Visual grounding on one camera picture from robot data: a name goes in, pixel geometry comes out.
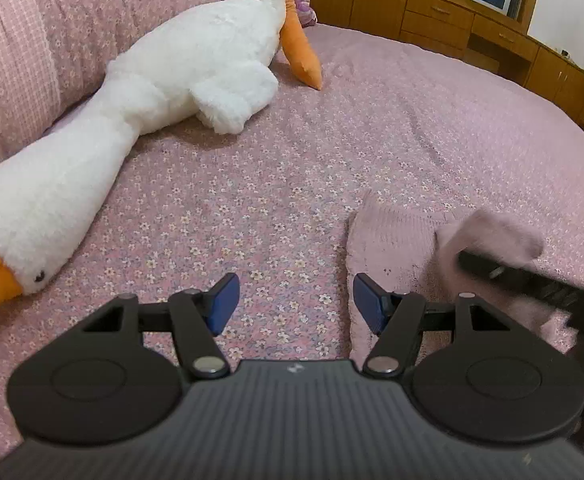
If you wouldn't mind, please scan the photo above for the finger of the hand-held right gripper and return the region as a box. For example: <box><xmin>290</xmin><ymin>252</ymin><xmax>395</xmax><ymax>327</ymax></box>
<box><xmin>458</xmin><ymin>250</ymin><xmax>575</xmax><ymax>312</ymax></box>

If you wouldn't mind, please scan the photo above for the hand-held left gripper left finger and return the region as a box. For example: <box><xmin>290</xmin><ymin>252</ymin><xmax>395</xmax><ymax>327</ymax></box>
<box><xmin>79</xmin><ymin>272</ymin><xmax>241</xmax><ymax>381</ymax></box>

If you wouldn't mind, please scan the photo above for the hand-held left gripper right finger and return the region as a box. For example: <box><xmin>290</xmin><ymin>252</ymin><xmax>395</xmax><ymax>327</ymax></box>
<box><xmin>353</xmin><ymin>272</ymin><xmax>517</xmax><ymax>379</ymax></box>

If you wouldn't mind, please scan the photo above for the pink knitted sweater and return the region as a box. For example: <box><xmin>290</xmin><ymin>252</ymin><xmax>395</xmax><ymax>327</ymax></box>
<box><xmin>346</xmin><ymin>189</ymin><xmax>584</xmax><ymax>362</ymax></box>

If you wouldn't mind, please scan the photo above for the pink floral bed sheet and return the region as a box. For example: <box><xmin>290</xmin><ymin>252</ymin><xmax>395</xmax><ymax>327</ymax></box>
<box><xmin>0</xmin><ymin>22</ymin><xmax>584</xmax><ymax>461</ymax></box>

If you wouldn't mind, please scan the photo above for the white goose plush toy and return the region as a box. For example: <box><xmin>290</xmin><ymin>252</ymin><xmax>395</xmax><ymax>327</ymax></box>
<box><xmin>0</xmin><ymin>0</ymin><xmax>323</xmax><ymax>324</ymax></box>

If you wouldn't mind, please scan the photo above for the wooden cabinet unit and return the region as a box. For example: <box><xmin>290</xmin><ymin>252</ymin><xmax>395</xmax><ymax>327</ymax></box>
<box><xmin>287</xmin><ymin>0</ymin><xmax>584</xmax><ymax>162</ymax></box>

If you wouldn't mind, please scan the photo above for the purple cloth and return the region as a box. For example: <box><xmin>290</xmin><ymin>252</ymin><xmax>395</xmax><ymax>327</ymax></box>
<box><xmin>292</xmin><ymin>0</ymin><xmax>319</xmax><ymax>27</ymax></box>

